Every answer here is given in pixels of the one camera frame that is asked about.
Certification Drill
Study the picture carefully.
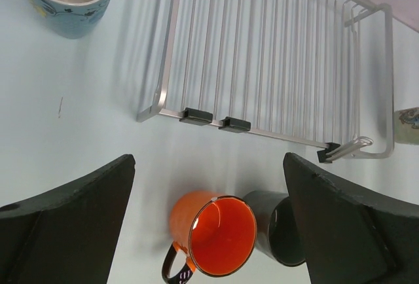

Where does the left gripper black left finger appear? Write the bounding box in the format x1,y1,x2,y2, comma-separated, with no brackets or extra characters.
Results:
1,154,136,283

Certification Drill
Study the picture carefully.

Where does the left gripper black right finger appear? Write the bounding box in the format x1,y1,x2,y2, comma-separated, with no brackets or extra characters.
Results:
283,152,418,283

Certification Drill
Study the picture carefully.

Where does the grey cup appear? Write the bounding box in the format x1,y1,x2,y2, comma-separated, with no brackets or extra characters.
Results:
244,190,306,267

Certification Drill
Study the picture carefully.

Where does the beige patterned cup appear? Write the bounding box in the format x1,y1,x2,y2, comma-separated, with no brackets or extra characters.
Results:
393,107,419,145

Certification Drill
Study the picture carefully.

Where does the orange cup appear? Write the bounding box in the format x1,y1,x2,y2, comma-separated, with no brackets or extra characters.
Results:
161,190,257,283

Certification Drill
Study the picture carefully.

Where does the metal wire dish rack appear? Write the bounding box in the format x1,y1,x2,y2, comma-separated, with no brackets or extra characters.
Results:
137,0,395,163

